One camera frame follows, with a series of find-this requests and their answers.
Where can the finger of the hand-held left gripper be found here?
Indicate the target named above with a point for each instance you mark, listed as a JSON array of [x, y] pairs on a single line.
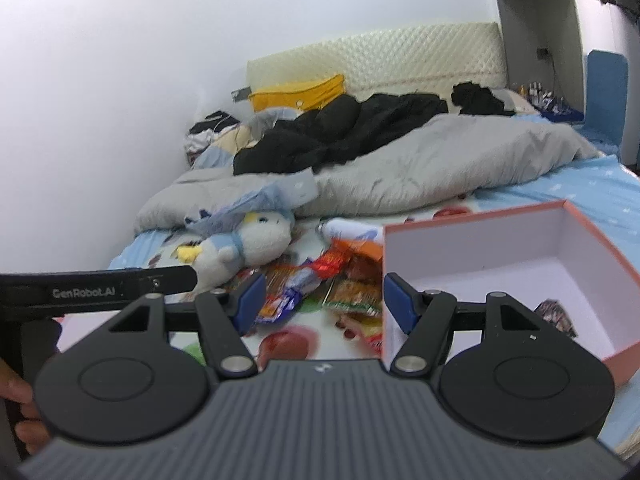
[[170, 279]]

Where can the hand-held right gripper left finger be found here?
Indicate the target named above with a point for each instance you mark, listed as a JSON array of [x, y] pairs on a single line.
[[250, 300]]

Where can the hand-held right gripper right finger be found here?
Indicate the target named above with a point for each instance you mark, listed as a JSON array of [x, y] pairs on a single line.
[[400, 305]]

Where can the blue snack packet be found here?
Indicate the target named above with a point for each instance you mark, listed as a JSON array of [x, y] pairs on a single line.
[[282, 290]]

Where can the red yellow snack packet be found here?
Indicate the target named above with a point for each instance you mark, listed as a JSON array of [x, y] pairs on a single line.
[[367, 335]]

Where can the green-edged snack packet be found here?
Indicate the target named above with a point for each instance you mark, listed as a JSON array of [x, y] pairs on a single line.
[[352, 296]]

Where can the red orange snack packet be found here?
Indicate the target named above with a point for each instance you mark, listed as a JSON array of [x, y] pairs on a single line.
[[327, 262]]

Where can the pink cardboard box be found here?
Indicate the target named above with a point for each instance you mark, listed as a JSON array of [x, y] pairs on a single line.
[[490, 250]]

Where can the dark snack packet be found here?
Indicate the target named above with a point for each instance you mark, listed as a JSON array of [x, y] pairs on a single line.
[[555, 312]]

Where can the person's left hand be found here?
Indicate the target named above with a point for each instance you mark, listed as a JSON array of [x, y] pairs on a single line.
[[15, 385]]

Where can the fruit-printed mat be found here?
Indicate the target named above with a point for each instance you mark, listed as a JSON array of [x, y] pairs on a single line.
[[295, 340]]

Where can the white penguin plush toy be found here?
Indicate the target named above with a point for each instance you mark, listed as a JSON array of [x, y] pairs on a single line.
[[260, 240]]

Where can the white spray bottle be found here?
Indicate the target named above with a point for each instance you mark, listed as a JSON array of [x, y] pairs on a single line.
[[350, 230]]

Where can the grey duvet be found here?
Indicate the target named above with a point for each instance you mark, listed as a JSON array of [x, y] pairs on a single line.
[[425, 170]]

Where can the pile of clothes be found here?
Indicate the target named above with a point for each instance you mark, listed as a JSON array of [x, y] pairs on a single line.
[[205, 132]]

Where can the black jacket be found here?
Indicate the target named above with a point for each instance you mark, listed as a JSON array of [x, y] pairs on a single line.
[[330, 130]]

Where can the light blue star bedsheet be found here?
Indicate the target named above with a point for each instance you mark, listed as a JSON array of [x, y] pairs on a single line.
[[575, 185]]

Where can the yellow pillow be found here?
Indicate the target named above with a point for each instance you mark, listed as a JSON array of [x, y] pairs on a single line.
[[300, 92]]

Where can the black cloth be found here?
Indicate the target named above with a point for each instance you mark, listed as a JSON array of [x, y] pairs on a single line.
[[477, 97]]

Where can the beige pillow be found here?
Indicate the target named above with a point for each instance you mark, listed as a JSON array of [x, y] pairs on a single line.
[[517, 102]]

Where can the cream quilted headboard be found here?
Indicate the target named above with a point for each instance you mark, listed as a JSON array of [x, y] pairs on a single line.
[[400, 55]]

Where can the small bottles on nightstand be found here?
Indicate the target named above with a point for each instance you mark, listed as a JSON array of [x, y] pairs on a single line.
[[545, 97]]

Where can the blue chair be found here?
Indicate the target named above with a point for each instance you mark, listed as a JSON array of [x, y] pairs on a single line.
[[605, 95]]

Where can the grey wall panel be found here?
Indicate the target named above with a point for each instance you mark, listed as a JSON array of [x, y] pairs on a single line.
[[240, 94]]

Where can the black wall socket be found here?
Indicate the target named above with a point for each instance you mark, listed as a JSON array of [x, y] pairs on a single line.
[[542, 52]]

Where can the grey wall cabinet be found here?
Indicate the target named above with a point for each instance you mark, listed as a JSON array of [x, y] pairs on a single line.
[[540, 10]]

